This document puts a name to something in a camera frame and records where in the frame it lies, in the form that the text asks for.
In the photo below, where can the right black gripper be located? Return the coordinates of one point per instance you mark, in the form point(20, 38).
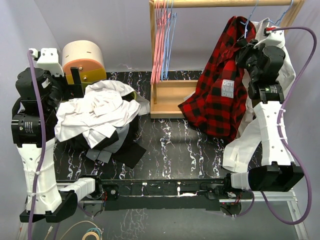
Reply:
point(243, 52)

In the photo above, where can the blue hanger holding shirt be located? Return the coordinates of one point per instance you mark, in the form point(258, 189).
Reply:
point(278, 22)

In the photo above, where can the white shirt on hanger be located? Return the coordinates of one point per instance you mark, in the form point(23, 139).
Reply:
point(237, 154)

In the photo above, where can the aluminium frame rail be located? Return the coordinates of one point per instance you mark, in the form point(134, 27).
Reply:
point(258, 221)

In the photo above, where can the pink wire hanger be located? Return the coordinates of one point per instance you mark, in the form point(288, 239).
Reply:
point(163, 23)

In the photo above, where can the wooden clothes rack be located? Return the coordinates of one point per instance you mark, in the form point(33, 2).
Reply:
point(166, 95)

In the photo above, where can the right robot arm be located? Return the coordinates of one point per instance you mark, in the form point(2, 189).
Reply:
point(258, 159)

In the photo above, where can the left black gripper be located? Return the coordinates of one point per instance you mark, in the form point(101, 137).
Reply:
point(70, 91)

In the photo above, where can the black garment in pile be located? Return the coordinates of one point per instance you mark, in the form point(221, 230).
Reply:
point(129, 154)

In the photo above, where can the green laundry basket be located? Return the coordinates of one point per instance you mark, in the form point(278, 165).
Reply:
point(133, 95)

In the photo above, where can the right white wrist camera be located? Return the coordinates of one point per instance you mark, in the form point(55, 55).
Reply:
point(270, 37)

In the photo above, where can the cream cylindrical drum toy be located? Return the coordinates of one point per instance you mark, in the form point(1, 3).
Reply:
point(87, 57)

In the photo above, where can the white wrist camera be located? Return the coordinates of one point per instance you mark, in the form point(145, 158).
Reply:
point(48, 59)
point(270, 37)

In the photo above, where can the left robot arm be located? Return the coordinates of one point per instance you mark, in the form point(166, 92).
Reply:
point(33, 132)

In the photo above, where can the red black plaid shirt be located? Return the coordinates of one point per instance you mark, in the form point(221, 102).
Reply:
point(218, 104)

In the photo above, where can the light blue wire hanger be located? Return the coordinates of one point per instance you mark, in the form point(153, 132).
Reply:
point(248, 20)

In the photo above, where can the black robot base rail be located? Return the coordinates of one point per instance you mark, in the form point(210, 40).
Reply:
point(157, 194)

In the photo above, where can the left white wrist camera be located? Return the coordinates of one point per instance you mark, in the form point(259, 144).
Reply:
point(48, 59)

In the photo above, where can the grey garment in pile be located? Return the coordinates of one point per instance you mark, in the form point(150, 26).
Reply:
point(109, 146)

